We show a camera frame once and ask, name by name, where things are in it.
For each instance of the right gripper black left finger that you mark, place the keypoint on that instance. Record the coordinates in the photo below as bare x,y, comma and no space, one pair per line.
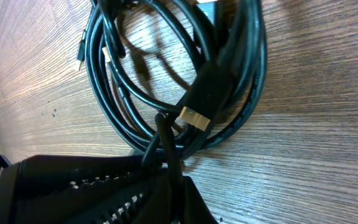
69,189

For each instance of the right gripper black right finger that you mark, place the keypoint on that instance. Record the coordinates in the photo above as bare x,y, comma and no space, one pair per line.
195,211

